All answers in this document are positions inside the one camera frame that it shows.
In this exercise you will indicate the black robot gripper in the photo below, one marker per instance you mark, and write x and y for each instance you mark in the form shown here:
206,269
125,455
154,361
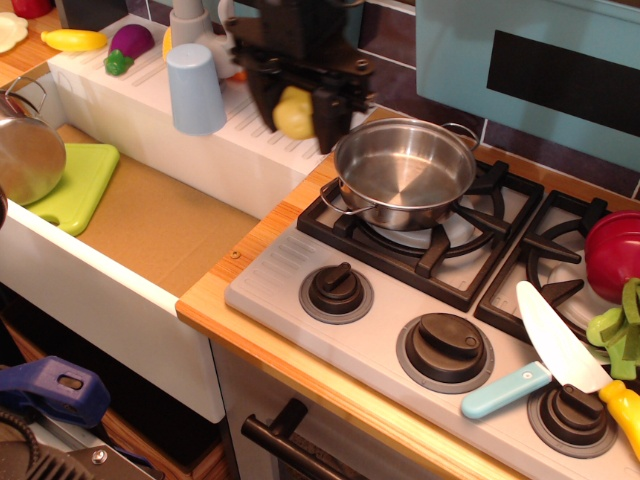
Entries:
304,43

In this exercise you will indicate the yellow toy potato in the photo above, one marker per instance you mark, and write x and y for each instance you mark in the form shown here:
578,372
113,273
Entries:
293,115

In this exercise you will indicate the stainless steel pan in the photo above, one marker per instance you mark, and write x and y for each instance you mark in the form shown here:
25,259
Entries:
401,174

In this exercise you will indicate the steel pot in sink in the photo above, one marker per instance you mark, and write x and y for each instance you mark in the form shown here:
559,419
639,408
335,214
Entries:
33,155

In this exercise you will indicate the teal hanging box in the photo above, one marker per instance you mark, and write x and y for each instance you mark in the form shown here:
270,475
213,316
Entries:
354,22

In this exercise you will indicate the light blue plastic cup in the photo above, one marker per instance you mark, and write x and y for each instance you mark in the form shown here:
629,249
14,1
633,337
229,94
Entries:
195,94

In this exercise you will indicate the grey toy faucet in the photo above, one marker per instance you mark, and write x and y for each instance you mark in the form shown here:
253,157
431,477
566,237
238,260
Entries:
190,22

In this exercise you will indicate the purple toy eggplant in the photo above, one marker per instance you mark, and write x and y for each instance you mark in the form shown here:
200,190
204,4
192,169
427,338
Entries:
129,43

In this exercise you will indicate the left black stove knob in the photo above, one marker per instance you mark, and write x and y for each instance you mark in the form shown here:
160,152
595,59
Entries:
336,294

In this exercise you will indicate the black stove knob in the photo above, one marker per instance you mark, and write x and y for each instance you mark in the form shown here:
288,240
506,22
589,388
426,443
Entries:
571,422
336,294
445,353

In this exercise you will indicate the left black burner grate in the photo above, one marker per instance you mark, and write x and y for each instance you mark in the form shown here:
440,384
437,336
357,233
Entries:
450,262

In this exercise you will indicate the black burner grate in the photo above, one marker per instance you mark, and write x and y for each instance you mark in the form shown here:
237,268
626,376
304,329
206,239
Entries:
450,262
548,254

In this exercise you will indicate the green cutting board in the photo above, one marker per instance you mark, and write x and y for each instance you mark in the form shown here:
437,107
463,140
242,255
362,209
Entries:
72,203

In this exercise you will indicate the yellow toy squash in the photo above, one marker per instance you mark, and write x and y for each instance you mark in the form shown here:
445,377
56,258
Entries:
74,40

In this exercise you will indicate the grey toy stove top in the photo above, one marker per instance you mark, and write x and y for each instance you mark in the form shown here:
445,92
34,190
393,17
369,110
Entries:
268,291

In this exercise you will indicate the teal microwave cabinet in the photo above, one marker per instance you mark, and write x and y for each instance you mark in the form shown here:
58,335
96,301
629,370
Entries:
564,71

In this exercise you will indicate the red cup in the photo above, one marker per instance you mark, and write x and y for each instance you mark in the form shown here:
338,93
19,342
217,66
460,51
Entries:
31,9

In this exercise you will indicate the middle black stove knob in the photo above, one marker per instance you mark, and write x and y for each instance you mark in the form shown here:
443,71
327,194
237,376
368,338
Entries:
445,353

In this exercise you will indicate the white flower plate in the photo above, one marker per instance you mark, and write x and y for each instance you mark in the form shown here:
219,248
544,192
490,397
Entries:
13,30

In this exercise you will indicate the right black burner grate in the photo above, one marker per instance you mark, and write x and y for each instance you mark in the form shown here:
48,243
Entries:
548,254

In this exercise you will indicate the red toy bowl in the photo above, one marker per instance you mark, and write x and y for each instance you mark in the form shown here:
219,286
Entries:
612,254

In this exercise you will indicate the blue clamp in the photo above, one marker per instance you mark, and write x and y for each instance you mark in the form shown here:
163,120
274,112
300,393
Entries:
58,389

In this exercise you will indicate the white blue toy knife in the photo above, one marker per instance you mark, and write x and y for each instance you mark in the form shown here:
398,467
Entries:
562,357

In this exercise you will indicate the green felt toy vegetable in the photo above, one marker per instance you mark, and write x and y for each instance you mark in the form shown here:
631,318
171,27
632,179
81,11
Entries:
617,331

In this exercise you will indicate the right black stove knob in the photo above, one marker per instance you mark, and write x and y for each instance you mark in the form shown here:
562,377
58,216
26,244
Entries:
571,422

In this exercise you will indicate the black oven door handle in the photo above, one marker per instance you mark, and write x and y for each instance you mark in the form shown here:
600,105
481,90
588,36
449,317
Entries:
275,439

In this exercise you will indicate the yellow toy handle piece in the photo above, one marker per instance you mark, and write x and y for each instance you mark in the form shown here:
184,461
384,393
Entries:
623,405

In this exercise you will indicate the black metal mount base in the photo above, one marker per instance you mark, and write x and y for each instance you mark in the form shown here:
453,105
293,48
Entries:
39,448

